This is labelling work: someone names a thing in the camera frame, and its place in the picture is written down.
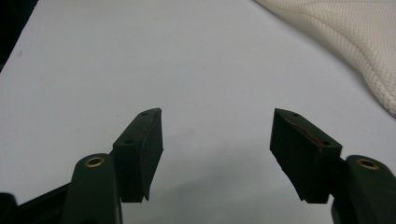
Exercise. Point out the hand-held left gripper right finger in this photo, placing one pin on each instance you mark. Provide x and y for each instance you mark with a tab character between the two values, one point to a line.
303	158

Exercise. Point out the cream mesh zipper bag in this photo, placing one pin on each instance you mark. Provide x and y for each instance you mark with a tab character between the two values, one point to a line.
358	34

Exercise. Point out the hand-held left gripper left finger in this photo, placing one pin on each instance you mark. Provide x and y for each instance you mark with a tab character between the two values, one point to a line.
141	155

